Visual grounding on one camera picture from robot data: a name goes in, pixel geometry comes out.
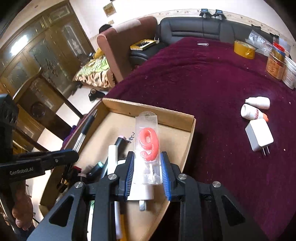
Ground white long tube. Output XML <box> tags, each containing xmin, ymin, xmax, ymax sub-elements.
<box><xmin>107</xmin><ymin>145</ymin><xmax>122</xmax><ymax>240</ymax></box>

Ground number nine candle pack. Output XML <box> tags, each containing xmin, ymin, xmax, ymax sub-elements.
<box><xmin>133</xmin><ymin>111</ymin><xmax>162</xmax><ymax>185</ymax></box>

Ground black marker teal caps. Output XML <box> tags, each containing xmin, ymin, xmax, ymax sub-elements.
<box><xmin>86</xmin><ymin>162</ymin><xmax>104</xmax><ymax>183</ymax></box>

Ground person left hand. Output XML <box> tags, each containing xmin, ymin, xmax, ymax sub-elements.
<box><xmin>12</xmin><ymin>181</ymin><xmax>33</xmax><ymax>230</ymax></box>

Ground cardboard tray box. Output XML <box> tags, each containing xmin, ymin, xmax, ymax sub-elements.
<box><xmin>31</xmin><ymin>98</ymin><xmax>196</xmax><ymax>240</ymax></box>

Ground yellow black pen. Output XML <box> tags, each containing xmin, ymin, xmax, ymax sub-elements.
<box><xmin>119</xmin><ymin>210</ymin><xmax>127</xmax><ymax>241</ymax></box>

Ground black clear pen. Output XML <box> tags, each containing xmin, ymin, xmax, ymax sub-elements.
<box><xmin>72</xmin><ymin>110</ymin><xmax>97</xmax><ymax>153</ymax></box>

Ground maroon velvet table cloth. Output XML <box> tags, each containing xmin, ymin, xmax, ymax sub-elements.
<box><xmin>107</xmin><ymin>37</ymin><xmax>295</xmax><ymax>240</ymax></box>

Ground black shoes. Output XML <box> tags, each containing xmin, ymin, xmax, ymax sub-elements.
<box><xmin>88</xmin><ymin>88</ymin><xmax>105</xmax><ymax>102</ymax></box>

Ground white power adapter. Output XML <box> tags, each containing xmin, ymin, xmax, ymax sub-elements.
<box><xmin>245</xmin><ymin>118</ymin><xmax>274</xmax><ymax>156</ymax></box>

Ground white tube orange cap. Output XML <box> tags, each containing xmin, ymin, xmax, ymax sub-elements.
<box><xmin>240</xmin><ymin>104</ymin><xmax>268</xmax><ymax>122</ymax></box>

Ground leopard floral blanket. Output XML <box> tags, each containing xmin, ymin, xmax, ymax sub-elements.
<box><xmin>73</xmin><ymin>55</ymin><xmax>115</xmax><ymax>89</ymax></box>

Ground white small bottle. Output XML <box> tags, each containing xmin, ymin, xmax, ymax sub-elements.
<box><xmin>245</xmin><ymin>96</ymin><xmax>271</xmax><ymax>110</ymax></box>

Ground wooden glass cabinet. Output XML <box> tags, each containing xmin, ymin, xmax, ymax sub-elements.
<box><xmin>0</xmin><ymin>0</ymin><xmax>95</xmax><ymax>151</ymax></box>

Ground yellow box on sofa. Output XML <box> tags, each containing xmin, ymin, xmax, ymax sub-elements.
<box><xmin>130</xmin><ymin>39</ymin><xmax>157</xmax><ymax>51</ymax></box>

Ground brown armchair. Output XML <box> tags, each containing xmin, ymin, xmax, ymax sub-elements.
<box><xmin>97</xmin><ymin>16</ymin><xmax>158</xmax><ymax>82</ymax></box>

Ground black leather sofa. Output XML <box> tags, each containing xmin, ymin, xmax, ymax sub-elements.
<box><xmin>129</xmin><ymin>17</ymin><xmax>278</xmax><ymax>68</ymax></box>

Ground yellow tape roll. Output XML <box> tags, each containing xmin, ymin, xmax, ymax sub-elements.
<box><xmin>234</xmin><ymin>40</ymin><xmax>256</xmax><ymax>60</ymax></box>

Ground white lidded tub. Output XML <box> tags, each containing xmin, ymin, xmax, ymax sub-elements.
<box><xmin>282</xmin><ymin>57</ymin><xmax>296</xmax><ymax>90</ymax></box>

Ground orange label jar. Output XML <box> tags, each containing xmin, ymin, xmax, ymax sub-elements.
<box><xmin>266</xmin><ymin>53</ymin><xmax>285</xmax><ymax>80</ymax></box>

